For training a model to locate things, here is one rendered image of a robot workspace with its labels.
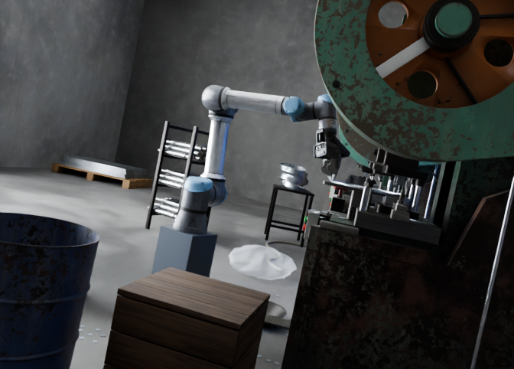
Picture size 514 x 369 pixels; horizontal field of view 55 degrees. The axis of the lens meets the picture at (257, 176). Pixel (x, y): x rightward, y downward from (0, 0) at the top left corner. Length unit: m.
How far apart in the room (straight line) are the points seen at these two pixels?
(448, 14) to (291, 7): 7.66
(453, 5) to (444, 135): 0.38
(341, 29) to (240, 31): 7.63
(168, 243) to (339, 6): 1.16
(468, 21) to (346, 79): 0.38
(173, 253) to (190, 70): 7.39
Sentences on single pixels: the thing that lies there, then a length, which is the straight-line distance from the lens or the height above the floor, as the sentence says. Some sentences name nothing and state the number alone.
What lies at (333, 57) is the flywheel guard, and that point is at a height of 1.18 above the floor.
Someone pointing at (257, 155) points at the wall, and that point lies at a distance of 8.81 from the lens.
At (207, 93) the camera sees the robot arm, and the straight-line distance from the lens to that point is 2.13.
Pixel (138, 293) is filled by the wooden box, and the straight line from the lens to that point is 1.57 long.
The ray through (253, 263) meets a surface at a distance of 3.30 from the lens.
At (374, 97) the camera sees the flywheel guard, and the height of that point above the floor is 1.08.
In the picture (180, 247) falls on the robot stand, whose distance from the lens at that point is 2.08.
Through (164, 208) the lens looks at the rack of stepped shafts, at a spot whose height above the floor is 0.21.
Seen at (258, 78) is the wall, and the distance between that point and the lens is 8.96.
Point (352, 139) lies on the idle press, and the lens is 3.37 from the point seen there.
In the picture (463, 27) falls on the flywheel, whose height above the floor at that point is 1.31.
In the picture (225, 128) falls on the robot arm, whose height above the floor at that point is 0.92.
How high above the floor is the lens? 0.84
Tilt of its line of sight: 3 degrees down
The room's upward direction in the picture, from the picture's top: 11 degrees clockwise
